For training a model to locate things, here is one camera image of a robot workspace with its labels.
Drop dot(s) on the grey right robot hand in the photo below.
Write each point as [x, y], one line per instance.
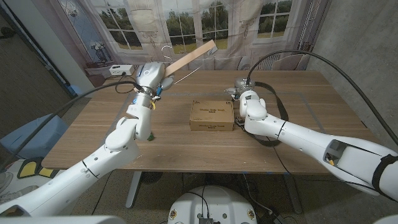
[243, 84]

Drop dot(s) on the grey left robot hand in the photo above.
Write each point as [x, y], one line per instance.
[150, 74]

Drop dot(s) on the black belt with silver buckle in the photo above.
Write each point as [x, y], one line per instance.
[280, 102]

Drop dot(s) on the wooden hanger with metal hook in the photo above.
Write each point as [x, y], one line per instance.
[189, 57]

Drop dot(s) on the white robot shoulder cover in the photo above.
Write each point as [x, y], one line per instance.
[62, 220]

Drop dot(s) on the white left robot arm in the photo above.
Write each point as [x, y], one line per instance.
[93, 168]

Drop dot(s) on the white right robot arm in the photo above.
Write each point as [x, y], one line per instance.
[311, 140]

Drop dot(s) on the white power box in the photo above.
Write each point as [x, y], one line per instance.
[121, 70]

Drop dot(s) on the brown cardboard packing box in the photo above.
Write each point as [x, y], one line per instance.
[211, 115]

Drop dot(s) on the printed window backdrop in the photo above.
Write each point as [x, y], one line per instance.
[186, 25]

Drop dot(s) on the orange and green toy carrot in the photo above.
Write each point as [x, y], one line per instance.
[151, 137]

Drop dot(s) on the white table leg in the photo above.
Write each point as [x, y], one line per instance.
[133, 189]

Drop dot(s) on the grey table leg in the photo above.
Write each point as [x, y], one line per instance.
[292, 196]

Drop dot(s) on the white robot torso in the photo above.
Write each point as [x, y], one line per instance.
[211, 205]

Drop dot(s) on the blue plastic stool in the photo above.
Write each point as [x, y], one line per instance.
[34, 137]

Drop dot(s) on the black power adapter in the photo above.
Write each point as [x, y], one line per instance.
[271, 218]

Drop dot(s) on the yellow and black floor item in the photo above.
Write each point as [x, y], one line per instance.
[29, 168]

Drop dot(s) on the grey sneaker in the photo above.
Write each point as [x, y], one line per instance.
[15, 189]

